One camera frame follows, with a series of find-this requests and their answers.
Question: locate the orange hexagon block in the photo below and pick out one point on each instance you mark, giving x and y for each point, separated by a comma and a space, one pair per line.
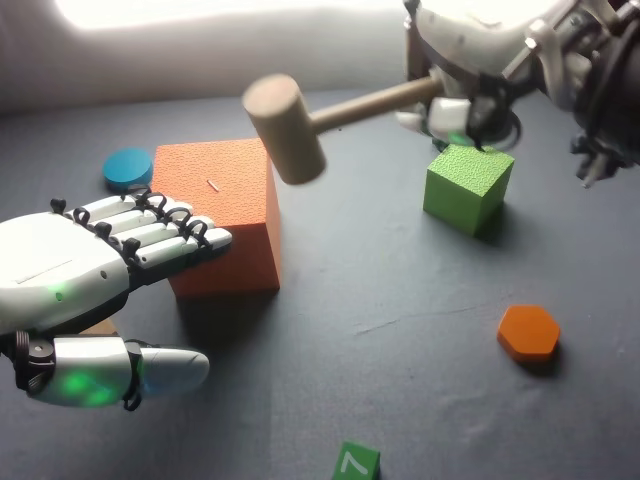
527, 327

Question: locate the blue round disc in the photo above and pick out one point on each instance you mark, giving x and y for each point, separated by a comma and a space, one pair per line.
125, 167

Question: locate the wooden mallet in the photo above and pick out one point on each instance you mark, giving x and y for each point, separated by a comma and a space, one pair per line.
285, 130

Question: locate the large green foam cube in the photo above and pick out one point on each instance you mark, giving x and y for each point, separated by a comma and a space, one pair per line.
465, 190

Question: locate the grey table cloth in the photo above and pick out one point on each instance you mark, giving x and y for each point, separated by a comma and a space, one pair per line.
400, 400

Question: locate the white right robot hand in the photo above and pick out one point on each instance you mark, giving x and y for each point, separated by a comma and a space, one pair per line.
465, 35

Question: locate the thin metal nail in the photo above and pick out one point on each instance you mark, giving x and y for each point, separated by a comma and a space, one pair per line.
213, 185

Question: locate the small green numbered cube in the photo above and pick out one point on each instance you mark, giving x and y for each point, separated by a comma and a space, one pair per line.
367, 462

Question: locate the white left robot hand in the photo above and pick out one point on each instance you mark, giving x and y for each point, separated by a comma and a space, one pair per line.
50, 260

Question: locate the white backdrop sheet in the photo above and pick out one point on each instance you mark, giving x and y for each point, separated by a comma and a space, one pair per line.
200, 50

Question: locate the orange foam cube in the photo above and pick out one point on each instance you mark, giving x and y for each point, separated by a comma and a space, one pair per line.
235, 235

